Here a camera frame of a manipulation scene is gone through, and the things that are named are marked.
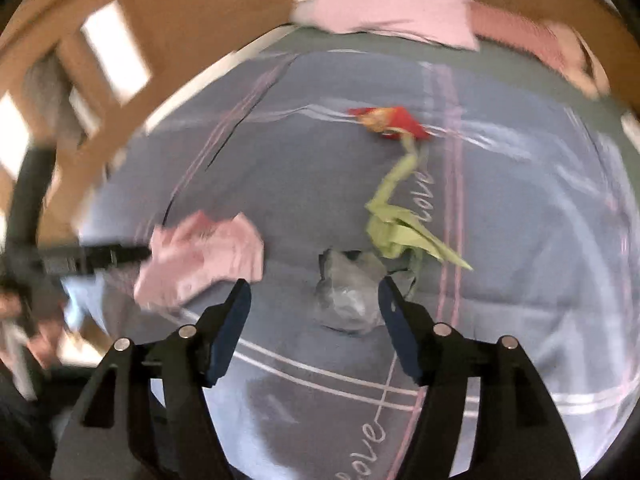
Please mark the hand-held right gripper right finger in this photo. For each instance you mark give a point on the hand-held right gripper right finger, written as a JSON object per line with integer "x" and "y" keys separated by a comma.
{"x": 400, "y": 325}

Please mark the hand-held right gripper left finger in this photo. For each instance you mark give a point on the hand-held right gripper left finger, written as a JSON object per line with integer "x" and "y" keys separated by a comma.
{"x": 231, "y": 320}

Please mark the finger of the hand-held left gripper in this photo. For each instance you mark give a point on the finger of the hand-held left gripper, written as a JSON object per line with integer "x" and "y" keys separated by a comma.
{"x": 115, "y": 255}

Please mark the clear plastic bag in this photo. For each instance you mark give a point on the clear plastic bag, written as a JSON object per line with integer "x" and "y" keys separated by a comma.
{"x": 345, "y": 295}

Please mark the pink paper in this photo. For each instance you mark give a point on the pink paper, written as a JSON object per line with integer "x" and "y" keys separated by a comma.
{"x": 200, "y": 255}

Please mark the person's left hand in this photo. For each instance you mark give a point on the person's left hand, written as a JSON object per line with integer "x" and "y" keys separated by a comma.
{"x": 47, "y": 340}

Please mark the green crumpled paper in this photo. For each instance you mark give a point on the green crumpled paper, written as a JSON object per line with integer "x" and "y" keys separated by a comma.
{"x": 395, "y": 230}

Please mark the blue plaid blanket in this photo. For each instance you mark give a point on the blue plaid blanket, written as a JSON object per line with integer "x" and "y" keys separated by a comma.
{"x": 300, "y": 170}

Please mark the grey bedding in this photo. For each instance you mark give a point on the grey bedding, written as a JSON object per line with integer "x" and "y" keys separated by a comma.
{"x": 55, "y": 100}

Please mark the red wrapper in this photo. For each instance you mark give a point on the red wrapper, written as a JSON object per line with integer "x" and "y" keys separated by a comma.
{"x": 400, "y": 120}

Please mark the green bed sheet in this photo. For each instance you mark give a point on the green bed sheet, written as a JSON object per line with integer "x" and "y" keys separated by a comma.
{"x": 310, "y": 40}

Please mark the red white striped cloth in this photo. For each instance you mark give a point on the red white striped cloth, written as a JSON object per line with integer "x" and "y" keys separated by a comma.
{"x": 525, "y": 35}

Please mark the pink pillow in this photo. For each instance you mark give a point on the pink pillow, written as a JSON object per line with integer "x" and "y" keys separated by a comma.
{"x": 390, "y": 0}

